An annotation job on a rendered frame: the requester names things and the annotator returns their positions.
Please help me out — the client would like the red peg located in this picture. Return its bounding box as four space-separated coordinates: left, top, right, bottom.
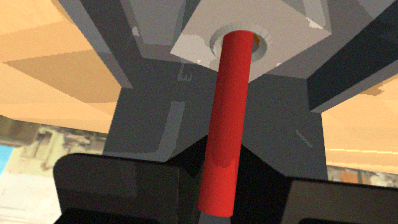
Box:
197 30 254 217

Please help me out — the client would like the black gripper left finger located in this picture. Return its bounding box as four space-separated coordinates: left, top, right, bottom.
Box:
52 135 208 224

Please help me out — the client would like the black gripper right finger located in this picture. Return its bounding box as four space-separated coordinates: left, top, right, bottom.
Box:
230 144 398 224

